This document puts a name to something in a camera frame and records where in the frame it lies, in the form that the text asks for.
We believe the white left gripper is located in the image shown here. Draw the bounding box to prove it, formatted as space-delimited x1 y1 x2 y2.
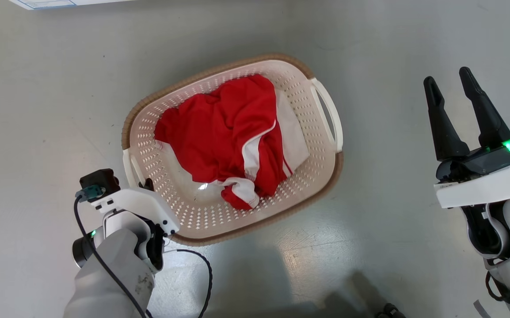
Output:
89 178 181 271

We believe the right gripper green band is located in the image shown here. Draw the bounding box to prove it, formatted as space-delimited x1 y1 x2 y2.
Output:
423 66 510 209

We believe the beige perforated plastic laundry basket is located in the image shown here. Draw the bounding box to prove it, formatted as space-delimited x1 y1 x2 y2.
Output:
121 53 344 246

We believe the red and white garment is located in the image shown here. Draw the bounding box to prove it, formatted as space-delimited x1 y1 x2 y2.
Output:
154 74 310 211

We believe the left robot arm grey sleeve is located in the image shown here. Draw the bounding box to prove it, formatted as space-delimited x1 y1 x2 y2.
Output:
63 228 156 318

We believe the small black base part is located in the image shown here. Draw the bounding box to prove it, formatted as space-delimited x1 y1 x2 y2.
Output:
376 303 407 318

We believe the thin black left camera cable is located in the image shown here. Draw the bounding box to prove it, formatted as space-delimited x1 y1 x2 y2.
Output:
73 196 152 318

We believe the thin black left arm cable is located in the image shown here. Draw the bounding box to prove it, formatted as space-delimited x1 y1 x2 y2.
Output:
164 249 213 318

